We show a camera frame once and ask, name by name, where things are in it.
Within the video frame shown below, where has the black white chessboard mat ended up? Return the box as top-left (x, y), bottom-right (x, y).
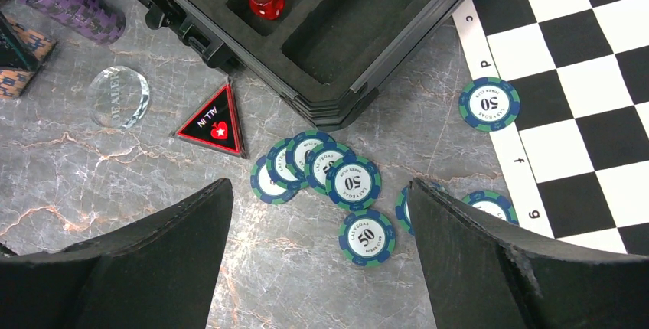
top-left (453, 0), bottom-right (648, 255)

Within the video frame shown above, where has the pink poker chip stack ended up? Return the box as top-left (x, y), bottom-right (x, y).
top-left (1, 14), bottom-right (57, 99)

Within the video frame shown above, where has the green 50 chip lower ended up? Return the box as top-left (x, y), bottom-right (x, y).
top-left (338, 209), bottom-right (396, 267)

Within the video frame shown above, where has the clear dealer button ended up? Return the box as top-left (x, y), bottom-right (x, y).
top-left (87, 66), bottom-right (150, 129)

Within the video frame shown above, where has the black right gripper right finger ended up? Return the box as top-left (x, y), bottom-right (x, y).
top-left (408, 178), bottom-right (648, 328)

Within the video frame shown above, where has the black poker case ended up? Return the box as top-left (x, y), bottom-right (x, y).
top-left (138, 0), bottom-right (464, 131)

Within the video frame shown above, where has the green 50 chip far right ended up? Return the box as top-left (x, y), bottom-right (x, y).
top-left (394, 181), bottom-right (447, 237)

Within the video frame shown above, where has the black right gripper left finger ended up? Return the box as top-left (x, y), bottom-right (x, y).
top-left (1, 178), bottom-right (233, 328)

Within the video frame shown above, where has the black red all-in triangle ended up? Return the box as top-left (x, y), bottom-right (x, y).
top-left (171, 80), bottom-right (247, 159)

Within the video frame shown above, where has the red die right slot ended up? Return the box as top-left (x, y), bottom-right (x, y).
top-left (249, 0), bottom-right (285, 20)

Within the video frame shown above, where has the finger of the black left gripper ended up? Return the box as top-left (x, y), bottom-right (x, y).
top-left (1, 14), bottom-right (38, 71)

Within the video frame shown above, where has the green 50 chip middle right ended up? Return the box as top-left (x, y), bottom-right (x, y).
top-left (325, 155), bottom-right (382, 211)

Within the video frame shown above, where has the green 50 chip on chessboard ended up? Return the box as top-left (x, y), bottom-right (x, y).
top-left (458, 77), bottom-right (521, 132)

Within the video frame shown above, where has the green 50 chip near chessboard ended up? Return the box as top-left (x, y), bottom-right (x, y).
top-left (461, 191), bottom-right (519, 225)

